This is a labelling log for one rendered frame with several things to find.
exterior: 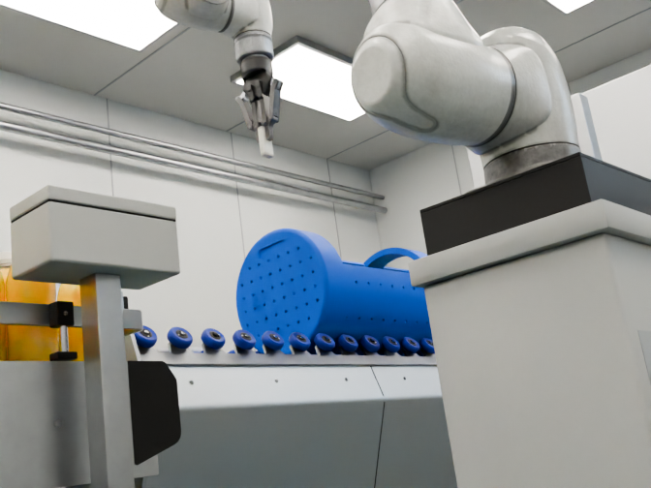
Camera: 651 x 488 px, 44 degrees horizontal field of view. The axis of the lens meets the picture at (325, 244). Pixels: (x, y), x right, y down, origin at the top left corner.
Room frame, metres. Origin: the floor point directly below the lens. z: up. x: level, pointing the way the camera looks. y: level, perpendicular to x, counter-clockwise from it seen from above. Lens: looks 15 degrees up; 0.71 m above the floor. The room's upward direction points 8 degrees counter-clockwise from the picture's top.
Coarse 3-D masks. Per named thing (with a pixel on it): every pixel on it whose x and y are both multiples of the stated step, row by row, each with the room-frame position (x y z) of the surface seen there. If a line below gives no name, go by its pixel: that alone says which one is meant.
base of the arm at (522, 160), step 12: (552, 144) 1.16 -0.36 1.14; (564, 144) 1.17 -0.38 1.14; (504, 156) 1.18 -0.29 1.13; (516, 156) 1.17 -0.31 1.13; (528, 156) 1.16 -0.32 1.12; (540, 156) 1.16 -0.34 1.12; (552, 156) 1.16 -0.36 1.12; (564, 156) 1.16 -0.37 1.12; (492, 168) 1.21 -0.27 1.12; (504, 168) 1.18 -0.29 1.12; (516, 168) 1.17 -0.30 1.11; (528, 168) 1.16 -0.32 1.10; (492, 180) 1.21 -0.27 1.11; (468, 192) 1.21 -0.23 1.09
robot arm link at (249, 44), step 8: (248, 32) 1.68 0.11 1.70; (256, 32) 1.68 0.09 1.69; (264, 32) 1.69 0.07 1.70; (240, 40) 1.69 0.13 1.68; (248, 40) 1.68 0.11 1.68; (256, 40) 1.68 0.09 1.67; (264, 40) 1.69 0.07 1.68; (240, 48) 1.69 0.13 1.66; (248, 48) 1.68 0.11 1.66; (256, 48) 1.68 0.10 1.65; (264, 48) 1.69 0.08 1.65; (272, 48) 1.72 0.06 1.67; (240, 56) 1.70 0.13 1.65; (248, 56) 1.69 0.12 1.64; (272, 56) 1.72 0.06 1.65
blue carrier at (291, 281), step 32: (256, 256) 1.77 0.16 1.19; (288, 256) 1.71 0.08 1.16; (320, 256) 1.65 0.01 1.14; (384, 256) 2.05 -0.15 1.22; (416, 256) 1.98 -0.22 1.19; (256, 288) 1.78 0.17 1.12; (288, 288) 1.71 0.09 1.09; (320, 288) 1.66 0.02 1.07; (352, 288) 1.71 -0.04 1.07; (384, 288) 1.79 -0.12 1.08; (416, 288) 1.88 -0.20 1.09; (256, 320) 1.79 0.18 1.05; (288, 320) 1.72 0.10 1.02; (320, 320) 1.67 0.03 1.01; (352, 320) 1.73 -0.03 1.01; (384, 320) 1.82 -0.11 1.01; (416, 320) 1.91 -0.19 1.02; (288, 352) 1.73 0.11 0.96; (416, 352) 2.02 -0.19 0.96
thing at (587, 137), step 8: (576, 96) 2.29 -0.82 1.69; (584, 96) 2.32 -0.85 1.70; (576, 104) 2.30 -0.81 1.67; (584, 104) 2.30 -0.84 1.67; (576, 112) 2.30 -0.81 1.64; (584, 112) 2.29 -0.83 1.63; (576, 120) 2.31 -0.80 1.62; (584, 120) 2.29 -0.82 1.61; (592, 120) 2.33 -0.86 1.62; (584, 128) 2.29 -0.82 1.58; (592, 128) 2.32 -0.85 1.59; (584, 136) 2.30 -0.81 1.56; (592, 136) 2.31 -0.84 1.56; (584, 144) 2.30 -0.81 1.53; (592, 144) 2.29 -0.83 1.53; (584, 152) 2.30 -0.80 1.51; (592, 152) 2.29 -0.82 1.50; (600, 152) 2.33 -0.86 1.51
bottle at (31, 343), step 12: (12, 288) 1.09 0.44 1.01; (24, 288) 1.08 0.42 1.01; (36, 288) 1.09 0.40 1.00; (48, 288) 1.10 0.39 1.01; (12, 300) 1.09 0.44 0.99; (24, 300) 1.08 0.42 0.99; (36, 300) 1.09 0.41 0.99; (48, 300) 1.10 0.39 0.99; (12, 336) 1.09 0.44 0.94; (24, 336) 1.08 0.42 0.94; (36, 336) 1.09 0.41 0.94; (48, 336) 1.10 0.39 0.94; (12, 348) 1.09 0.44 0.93; (24, 348) 1.08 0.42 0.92; (36, 348) 1.09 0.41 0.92; (48, 348) 1.10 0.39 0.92; (12, 360) 1.09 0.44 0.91; (24, 360) 1.08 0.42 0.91; (36, 360) 1.09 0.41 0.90; (48, 360) 1.10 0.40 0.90
